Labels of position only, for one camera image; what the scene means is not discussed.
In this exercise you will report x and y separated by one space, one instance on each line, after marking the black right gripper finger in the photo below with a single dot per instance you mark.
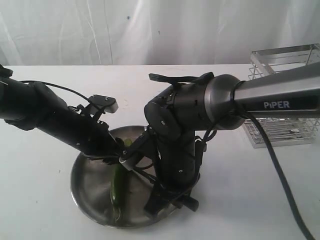
156 202
189 202

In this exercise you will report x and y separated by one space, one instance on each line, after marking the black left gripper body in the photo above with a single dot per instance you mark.
89 136

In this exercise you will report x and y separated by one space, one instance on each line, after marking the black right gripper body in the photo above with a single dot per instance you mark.
179 160

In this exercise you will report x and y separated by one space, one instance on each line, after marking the green cucumber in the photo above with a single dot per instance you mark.
117 193

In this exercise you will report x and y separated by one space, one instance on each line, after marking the knife with grey handle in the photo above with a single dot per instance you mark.
142 172

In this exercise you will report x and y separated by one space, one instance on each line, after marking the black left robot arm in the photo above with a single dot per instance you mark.
31 104

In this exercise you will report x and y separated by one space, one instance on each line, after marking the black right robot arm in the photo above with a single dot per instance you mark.
215 103

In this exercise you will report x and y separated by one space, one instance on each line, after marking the round steel plate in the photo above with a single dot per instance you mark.
90 188

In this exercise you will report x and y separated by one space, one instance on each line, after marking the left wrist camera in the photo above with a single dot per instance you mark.
99 102

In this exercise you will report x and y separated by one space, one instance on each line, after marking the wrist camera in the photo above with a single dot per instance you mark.
99 102
142 145

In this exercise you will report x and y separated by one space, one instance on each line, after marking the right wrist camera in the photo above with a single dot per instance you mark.
142 145

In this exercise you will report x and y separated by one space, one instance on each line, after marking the wire metal utensil holder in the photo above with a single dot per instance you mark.
284 129

